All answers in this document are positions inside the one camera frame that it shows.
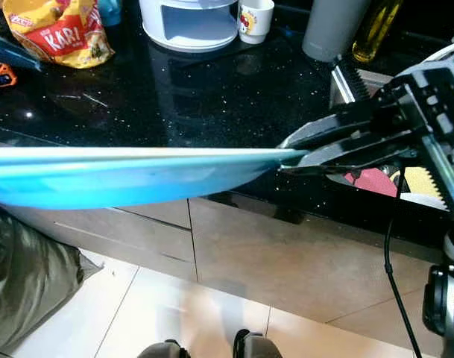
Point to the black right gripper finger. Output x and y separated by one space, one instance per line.
353 123
353 156

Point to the pink dish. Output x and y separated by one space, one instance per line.
376 183

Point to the shallow grey drawer front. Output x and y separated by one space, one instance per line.
167 216

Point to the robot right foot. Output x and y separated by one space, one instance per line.
256 344

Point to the yellow red snack bag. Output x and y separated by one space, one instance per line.
59 37

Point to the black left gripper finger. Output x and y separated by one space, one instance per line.
14 54

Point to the grey flask with red logo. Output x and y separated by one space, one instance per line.
335 30

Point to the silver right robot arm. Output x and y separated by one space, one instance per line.
449 298

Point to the yellow dish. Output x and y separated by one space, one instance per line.
429 183

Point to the olive green woven sack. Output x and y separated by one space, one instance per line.
33 276

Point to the blue rimmed floral plate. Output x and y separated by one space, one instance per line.
144 179

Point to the blue cup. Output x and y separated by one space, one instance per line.
109 11

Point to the orange black handheld fan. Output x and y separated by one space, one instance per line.
1 74

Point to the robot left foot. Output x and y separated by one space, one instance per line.
165 350

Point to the white printed paper cup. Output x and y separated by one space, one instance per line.
256 21

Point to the white round two-tier rack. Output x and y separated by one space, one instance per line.
189 30

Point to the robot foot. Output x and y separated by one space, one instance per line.
256 344
165 350

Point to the deep grey drawer front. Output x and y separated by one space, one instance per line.
144 250

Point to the yellow oil bottle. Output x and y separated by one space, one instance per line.
377 30

